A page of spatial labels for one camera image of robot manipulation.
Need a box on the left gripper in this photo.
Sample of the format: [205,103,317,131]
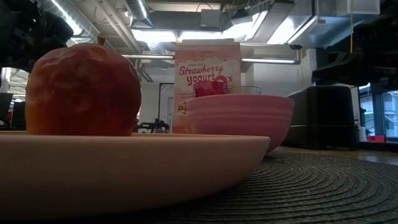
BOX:
[33,10,75,68]

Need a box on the yellow hanging cable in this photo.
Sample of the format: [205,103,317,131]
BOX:
[349,0,354,54]

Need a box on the red translucent cup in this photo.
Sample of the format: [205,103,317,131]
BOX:
[192,81,229,98]

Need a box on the rectangular metal air duct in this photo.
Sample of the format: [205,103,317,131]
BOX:
[251,0,381,48]

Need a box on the clear glass tumbler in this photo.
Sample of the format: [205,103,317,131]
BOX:
[227,85,263,96]

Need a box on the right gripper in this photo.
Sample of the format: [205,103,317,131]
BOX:
[312,50,393,88]

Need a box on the red apple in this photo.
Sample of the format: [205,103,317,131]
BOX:
[25,33,142,137]

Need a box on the black gantry frame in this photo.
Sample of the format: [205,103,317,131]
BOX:
[158,82,175,131]

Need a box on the pink ribbed bowl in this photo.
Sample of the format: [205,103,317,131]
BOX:
[186,93,296,153]

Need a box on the pink strawberry yogurt cereal box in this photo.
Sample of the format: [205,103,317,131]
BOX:
[172,41,242,134]

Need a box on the white roll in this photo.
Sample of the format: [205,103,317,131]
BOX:
[357,125,368,142]

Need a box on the pink round plate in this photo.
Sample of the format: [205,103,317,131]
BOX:
[0,131,272,221]

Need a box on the grey round woven placemat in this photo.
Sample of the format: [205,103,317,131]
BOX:
[118,150,398,224]

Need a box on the red box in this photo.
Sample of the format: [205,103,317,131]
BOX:
[366,134,387,144]

